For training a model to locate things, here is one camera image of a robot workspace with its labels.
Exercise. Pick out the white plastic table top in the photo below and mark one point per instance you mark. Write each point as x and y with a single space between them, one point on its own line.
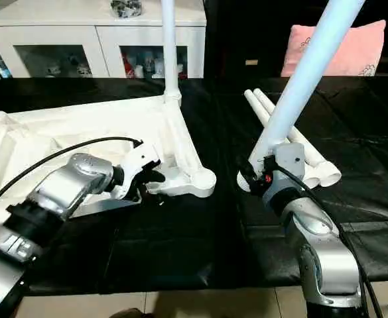
81 132

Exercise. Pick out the white plastic table leg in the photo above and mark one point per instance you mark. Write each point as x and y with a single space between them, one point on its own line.
258 107
316 162
170 53
306 73

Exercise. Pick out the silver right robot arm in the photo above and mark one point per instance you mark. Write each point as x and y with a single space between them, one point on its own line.
320 238

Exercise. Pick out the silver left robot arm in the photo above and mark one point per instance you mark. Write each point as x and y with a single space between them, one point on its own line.
61 192

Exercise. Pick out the black work mat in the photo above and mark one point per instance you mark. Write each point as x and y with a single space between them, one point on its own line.
194 252

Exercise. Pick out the dark robot foot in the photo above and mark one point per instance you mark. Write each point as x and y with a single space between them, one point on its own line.
130 313

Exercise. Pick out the black furniture with yellow label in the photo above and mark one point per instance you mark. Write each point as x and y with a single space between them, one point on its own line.
247 33

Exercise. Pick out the pink pillow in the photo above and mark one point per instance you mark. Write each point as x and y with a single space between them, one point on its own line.
359 50

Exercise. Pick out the white cabinet with glass doors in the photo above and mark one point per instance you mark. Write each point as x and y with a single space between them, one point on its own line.
81 36

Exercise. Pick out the dark ornament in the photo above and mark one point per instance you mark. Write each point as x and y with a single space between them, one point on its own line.
126 7

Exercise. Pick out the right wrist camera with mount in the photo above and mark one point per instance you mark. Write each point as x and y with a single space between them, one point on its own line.
288 162

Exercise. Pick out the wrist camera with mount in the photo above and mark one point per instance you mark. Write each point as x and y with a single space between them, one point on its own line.
288 162
137 162

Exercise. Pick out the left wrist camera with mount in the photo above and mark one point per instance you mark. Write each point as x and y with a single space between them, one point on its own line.
137 162

